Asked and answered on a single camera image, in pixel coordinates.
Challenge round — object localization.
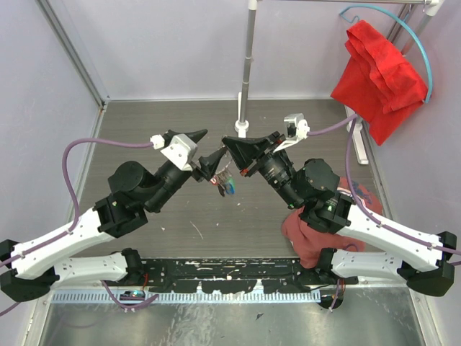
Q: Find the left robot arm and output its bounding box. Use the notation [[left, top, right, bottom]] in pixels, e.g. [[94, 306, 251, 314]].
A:
[[1, 129, 226, 305]]

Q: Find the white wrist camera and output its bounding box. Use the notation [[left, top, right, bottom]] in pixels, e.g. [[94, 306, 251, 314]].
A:
[[274, 113, 310, 152], [150, 133, 198, 172]]

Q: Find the maroon printed t-shirt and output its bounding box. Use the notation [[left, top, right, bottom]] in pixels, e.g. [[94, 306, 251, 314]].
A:
[[281, 177, 382, 269]]

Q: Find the blue clothes hanger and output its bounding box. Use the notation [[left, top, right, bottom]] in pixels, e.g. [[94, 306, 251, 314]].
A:
[[339, 4, 434, 104]]

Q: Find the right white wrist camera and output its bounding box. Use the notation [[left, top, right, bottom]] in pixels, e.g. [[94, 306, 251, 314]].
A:
[[274, 113, 310, 152]]

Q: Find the red cloth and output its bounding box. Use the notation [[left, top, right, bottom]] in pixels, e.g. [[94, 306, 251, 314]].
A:
[[331, 20, 429, 146]]

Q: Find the white pole base foot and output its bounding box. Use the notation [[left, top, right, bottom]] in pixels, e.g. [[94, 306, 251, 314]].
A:
[[234, 92, 249, 138]]

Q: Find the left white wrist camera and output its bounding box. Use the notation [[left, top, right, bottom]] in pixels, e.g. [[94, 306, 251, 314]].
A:
[[150, 133, 198, 172]]

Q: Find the black mounting plate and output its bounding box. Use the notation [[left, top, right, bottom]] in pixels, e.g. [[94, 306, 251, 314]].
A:
[[102, 256, 357, 294]]

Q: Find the metal rack pole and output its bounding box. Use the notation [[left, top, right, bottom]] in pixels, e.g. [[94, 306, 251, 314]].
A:
[[238, 0, 258, 125]]

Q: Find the aluminium corner profile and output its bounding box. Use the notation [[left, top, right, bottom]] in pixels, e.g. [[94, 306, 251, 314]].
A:
[[35, 0, 110, 108]]

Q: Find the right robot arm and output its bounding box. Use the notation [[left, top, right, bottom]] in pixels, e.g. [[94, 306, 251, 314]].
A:
[[222, 132, 457, 297]]

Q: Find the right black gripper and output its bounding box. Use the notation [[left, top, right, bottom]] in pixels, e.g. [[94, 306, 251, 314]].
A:
[[222, 130, 304, 209]]

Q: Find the metal keyring with keys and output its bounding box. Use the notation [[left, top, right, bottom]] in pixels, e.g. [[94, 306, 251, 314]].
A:
[[210, 145, 236, 198]]

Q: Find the slotted cable duct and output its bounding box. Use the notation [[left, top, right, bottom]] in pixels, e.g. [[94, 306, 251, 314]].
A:
[[51, 289, 321, 304]]

